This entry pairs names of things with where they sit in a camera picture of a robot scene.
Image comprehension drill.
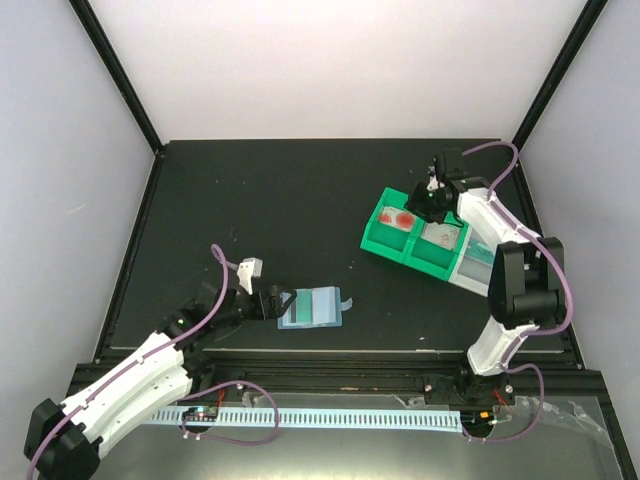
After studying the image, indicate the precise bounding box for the teal striped credit card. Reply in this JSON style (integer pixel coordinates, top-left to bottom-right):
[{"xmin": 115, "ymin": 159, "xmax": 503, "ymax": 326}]
[{"xmin": 283, "ymin": 290, "xmax": 313, "ymax": 328}]

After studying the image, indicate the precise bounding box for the blue card holder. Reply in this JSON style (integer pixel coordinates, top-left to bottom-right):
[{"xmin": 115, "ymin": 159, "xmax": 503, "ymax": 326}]
[{"xmin": 278, "ymin": 286, "xmax": 353, "ymax": 330}]

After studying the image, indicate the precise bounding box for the white floral credit card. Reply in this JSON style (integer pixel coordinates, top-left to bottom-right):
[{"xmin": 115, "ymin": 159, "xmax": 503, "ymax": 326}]
[{"xmin": 420, "ymin": 223, "xmax": 461, "ymax": 250}]

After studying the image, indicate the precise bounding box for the green bin compartment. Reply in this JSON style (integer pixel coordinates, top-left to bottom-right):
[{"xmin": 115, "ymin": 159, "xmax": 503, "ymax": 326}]
[
  {"xmin": 360, "ymin": 187, "xmax": 426, "ymax": 264},
  {"xmin": 405, "ymin": 213, "xmax": 470, "ymax": 281}
]

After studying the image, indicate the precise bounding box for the clear white bin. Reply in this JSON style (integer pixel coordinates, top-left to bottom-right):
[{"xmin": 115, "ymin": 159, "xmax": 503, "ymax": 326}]
[{"xmin": 449, "ymin": 229, "xmax": 495, "ymax": 298}]

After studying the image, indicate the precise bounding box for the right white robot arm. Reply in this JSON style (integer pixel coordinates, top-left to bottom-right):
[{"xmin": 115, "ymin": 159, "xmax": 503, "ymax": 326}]
[{"xmin": 405, "ymin": 149, "xmax": 574, "ymax": 403}]

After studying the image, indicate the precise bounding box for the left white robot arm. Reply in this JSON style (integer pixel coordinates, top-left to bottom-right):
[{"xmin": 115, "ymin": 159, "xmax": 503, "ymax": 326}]
[{"xmin": 24, "ymin": 284, "xmax": 297, "ymax": 479}]

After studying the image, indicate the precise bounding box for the teal card in bin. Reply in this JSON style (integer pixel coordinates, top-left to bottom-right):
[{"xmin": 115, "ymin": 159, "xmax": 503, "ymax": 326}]
[{"xmin": 466, "ymin": 239, "xmax": 495, "ymax": 265}]

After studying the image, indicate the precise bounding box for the left small circuit board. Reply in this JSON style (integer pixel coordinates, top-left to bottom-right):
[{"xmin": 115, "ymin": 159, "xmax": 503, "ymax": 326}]
[{"xmin": 182, "ymin": 406, "xmax": 218, "ymax": 422}]

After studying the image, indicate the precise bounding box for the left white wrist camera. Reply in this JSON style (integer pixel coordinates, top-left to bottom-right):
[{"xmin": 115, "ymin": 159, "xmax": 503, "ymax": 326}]
[{"xmin": 236, "ymin": 257, "xmax": 263, "ymax": 295}]

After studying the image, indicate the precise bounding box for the black front rail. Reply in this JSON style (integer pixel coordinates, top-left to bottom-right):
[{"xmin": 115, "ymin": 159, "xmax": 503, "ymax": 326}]
[{"xmin": 205, "ymin": 350, "xmax": 462, "ymax": 394}]

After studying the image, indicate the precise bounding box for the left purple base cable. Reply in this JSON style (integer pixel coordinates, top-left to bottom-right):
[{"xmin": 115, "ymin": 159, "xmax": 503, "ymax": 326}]
[{"xmin": 174, "ymin": 379, "xmax": 280, "ymax": 446}]

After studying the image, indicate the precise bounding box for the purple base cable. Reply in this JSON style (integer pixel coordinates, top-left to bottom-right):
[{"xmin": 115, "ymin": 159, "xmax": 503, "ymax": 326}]
[
  {"xmin": 460, "ymin": 362, "xmax": 546, "ymax": 445},
  {"xmin": 174, "ymin": 379, "xmax": 280, "ymax": 446}
]

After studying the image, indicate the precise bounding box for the white slotted cable duct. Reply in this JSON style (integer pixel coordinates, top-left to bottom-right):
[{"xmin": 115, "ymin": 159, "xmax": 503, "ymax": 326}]
[{"xmin": 146, "ymin": 406, "xmax": 462, "ymax": 433}]

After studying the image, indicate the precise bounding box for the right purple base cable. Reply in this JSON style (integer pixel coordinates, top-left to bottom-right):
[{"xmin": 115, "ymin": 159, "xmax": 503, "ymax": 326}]
[{"xmin": 460, "ymin": 362, "xmax": 546, "ymax": 445}]

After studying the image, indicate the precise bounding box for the right black frame post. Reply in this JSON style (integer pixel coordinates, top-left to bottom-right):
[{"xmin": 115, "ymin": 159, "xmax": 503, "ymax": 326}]
[{"xmin": 512, "ymin": 0, "xmax": 608, "ymax": 150}]

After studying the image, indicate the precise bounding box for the black frame post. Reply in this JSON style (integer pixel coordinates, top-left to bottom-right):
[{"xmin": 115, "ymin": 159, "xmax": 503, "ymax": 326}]
[
  {"xmin": 69, "ymin": 0, "xmax": 164, "ymax": 155},
  {"xmin": 512, "ymin": 0, "xmax": 608, "ymax": 150}
]

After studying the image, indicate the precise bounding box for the left black frame post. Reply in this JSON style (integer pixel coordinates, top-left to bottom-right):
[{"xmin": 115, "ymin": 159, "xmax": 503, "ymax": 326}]
[{"xmin": 69, "ymin": 0, "xmax": 164, "ymax": 155}]

